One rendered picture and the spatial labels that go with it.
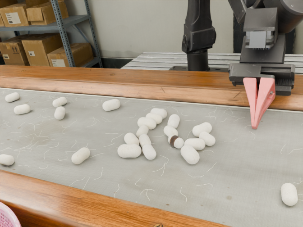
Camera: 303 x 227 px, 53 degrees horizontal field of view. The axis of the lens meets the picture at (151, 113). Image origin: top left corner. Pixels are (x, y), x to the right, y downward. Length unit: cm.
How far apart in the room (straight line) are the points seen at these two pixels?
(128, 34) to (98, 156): 249
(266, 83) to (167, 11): 225
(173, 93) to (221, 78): 11
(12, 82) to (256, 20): 69
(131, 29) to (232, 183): 258
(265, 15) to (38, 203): 40
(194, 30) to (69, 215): 61
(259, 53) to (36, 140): 43
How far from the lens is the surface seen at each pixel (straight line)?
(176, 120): 54
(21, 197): 45
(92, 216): 38
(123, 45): 303
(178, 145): 49
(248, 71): 52
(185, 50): 90
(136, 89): 69
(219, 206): 40
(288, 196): 40
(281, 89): 56
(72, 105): 72
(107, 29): 308
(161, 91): 66
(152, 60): 113
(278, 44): 54
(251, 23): 48
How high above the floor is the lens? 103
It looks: 28 degrees down
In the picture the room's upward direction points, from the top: 9 degrees counter-clockwise
